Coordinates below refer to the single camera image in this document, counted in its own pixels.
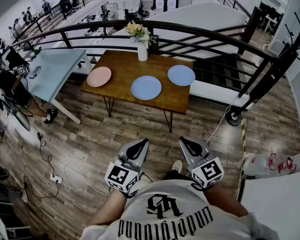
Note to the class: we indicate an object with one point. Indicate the black curved railing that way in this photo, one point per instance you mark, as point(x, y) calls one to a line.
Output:
point(165, 24)

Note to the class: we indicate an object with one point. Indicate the yellow black floor tape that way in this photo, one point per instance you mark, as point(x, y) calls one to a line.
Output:
point(244, 144)

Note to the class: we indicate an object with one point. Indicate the person's left forearm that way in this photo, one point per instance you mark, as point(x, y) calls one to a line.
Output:
point(107, 206)

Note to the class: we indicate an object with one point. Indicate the black coat rack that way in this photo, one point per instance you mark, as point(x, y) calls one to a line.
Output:
point(287, 59)

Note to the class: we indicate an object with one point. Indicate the black phone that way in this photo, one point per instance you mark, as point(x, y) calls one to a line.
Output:
point(35, 72)

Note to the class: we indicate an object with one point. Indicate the blue big plate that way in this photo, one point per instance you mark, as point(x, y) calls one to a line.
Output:
point(181, 75)
point(146, 87)

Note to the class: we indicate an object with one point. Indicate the small potted plant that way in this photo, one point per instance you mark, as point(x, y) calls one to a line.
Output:
point(37, 51)

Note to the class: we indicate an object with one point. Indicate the white counter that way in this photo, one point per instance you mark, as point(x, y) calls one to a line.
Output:
point(277, 204)

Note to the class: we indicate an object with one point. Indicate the person's black shorts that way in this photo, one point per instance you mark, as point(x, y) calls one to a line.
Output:
point(175, 176)

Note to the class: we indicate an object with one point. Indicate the person's right forearm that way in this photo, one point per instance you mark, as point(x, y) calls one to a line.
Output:
point(225, 201)

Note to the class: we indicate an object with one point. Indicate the brown wooden table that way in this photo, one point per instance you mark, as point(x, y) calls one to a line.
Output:
point(121, 84)

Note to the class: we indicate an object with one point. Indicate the pink big plate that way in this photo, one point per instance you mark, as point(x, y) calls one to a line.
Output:
point(99, 76)

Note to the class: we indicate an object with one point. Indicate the plastic bottle pack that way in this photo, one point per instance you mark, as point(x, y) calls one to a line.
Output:
point(260, 164)

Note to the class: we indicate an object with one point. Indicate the person's white shoe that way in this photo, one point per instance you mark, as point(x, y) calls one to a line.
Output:
point(177, 166)

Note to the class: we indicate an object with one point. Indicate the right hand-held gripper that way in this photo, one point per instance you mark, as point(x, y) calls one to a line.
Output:
point(207, 172)

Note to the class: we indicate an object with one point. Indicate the glass double door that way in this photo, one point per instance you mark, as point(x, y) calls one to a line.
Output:
point(165, 0)

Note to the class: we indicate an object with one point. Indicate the light blue table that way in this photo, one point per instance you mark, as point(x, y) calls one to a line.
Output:
point(55, 69)

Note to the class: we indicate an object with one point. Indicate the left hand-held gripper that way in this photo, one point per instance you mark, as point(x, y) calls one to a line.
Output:
point(120, 176)

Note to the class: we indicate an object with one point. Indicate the white vase with flowers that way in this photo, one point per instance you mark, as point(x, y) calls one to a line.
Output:
point(136, 30)

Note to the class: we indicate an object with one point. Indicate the white power strip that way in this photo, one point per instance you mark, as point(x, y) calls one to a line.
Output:
point(56, 179)

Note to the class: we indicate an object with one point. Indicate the white printed t-shirt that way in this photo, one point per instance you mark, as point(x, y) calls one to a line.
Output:
point(140, 204)

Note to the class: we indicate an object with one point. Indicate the group of standing people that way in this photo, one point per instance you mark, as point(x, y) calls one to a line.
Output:
point(46, 6)

